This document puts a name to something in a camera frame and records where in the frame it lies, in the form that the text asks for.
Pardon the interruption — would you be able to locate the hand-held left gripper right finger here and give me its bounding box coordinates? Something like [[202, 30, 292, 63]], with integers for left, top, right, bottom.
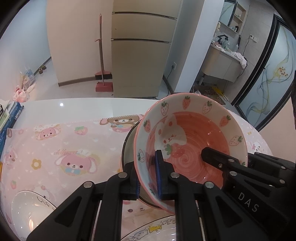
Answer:
[[155, 149, 270, 241]]

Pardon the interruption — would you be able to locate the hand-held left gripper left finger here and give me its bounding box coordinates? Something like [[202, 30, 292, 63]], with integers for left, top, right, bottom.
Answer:
[[26, 162, 140, 241]]

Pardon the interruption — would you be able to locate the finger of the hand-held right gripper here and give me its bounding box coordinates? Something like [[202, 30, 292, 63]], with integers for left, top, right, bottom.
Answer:
[[247, 152, 287, 189], [201, 147, 248, 177]]

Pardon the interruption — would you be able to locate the pink strawberry print bowl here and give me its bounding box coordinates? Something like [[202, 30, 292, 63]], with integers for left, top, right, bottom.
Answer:
[[134, 93, 248, 214]]

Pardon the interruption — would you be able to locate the white bowl with black rim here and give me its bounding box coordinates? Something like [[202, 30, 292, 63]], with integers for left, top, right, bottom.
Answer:
[[120, 124, 162, 208]]

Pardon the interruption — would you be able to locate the white plate with cartoon animals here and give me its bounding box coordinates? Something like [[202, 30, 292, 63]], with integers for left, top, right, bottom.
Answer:
[[120, 214, 178, 241]]

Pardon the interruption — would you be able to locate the white plate with black lettering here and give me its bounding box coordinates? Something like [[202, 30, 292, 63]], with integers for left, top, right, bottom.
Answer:
[[10, 190, 57, 241]]

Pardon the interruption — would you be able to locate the patterned floor mat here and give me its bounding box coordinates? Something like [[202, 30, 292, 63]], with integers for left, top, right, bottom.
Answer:
[[195, 85, 228, 106]]

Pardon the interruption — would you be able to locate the printed glass door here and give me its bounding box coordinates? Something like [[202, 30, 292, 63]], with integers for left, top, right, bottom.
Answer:
[[231, 14, 296, 132]]

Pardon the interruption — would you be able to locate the beige vanity cabinet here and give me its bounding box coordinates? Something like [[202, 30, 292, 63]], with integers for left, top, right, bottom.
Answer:
[[202, 44, 245, 82]]

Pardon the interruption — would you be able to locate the white towel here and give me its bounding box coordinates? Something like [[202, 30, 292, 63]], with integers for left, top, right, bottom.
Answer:
[[231, 51, 248, 69]]

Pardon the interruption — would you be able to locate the beige refrigerator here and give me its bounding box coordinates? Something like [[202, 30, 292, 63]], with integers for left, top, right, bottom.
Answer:
[[110, 0, 183, 99]]

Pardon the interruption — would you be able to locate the stack of books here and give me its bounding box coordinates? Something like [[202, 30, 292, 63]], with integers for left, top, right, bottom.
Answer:
[[0, 104, 25, 158]]

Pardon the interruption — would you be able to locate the red broom and dustpan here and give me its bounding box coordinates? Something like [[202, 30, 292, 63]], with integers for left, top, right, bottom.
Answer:
[[94, 13, 113, 87]]

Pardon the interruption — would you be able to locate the pink plastic bag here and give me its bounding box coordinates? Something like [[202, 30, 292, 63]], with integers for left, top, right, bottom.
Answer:
[[13, 85, 30, 102]]

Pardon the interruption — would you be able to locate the bathroom mirror cabinet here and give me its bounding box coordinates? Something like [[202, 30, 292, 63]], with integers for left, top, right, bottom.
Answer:
[[218, 0, 247, 35]]

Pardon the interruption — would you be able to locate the white book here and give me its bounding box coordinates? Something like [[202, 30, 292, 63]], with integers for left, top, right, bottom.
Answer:
[[0, 100, 18, 130]]

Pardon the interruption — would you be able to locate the white plastic bag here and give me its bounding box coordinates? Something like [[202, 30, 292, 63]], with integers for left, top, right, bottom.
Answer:
[[20, 67, 37, 90]]

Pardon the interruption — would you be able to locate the black power cable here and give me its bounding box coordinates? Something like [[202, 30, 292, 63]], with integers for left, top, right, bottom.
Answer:
[[162, 68, 176, 98]]

